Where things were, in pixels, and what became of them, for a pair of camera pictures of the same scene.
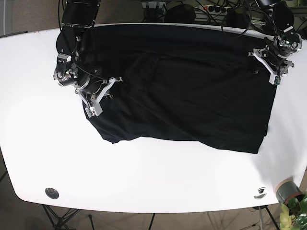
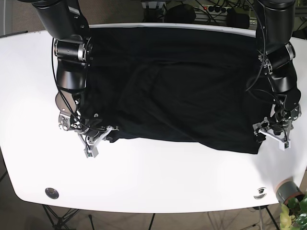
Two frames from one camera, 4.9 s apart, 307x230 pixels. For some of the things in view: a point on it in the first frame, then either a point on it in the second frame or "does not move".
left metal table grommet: [52, 192] does not move
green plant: [293, 214] does not move
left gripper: [92, 91] to [90, 137]
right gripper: [273, 56] to [279, 130]
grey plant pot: [288, 189] does not move
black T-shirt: [193, 84] does not move
